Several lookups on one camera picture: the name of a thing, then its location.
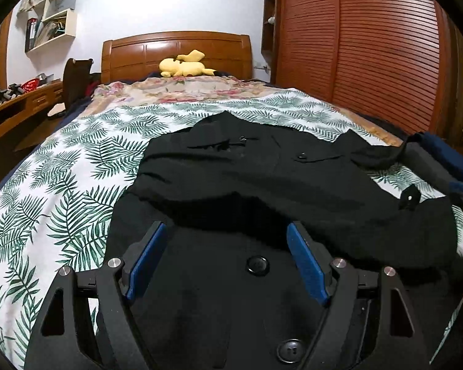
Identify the wall socket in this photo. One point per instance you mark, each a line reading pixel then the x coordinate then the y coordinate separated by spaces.
pixel 260 67

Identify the wooden desk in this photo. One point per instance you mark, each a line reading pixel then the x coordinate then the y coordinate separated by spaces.
pixel 23 104

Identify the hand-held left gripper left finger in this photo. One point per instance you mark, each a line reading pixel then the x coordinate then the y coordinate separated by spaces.
pixel 146 262

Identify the dark chair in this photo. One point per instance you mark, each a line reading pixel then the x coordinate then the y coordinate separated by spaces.
pixel 75 77

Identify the wooden window frame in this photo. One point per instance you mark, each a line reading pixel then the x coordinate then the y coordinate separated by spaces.
pixel 3 50

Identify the black binder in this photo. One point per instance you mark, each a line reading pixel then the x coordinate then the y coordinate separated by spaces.
pixel 31 34

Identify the wooden slatted wardrobe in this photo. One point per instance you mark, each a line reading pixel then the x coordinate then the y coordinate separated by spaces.
pixel 370 46

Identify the floral blanket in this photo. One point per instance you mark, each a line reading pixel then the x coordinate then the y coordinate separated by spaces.
pixel 177 90

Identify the white wall shelf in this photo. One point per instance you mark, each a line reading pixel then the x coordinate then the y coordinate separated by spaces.
pixel 67 23

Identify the yellow plush toy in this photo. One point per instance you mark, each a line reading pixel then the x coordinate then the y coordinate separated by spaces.
pixel 181 67

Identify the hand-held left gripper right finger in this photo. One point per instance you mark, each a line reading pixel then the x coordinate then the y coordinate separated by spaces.
pixel 306 262

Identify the black tripod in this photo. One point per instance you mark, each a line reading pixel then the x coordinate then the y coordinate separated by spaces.
pixel 7 91

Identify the black coat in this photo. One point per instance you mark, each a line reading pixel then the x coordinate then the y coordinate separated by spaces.
pixel 254 185

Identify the wooden headboard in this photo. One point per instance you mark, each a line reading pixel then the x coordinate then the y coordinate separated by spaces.
pixel 139 52

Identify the leaf print bed cover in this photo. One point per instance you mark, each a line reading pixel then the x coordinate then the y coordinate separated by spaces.
pixel 61 185

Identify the red basket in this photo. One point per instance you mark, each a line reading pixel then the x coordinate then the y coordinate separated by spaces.
pixel 30 84

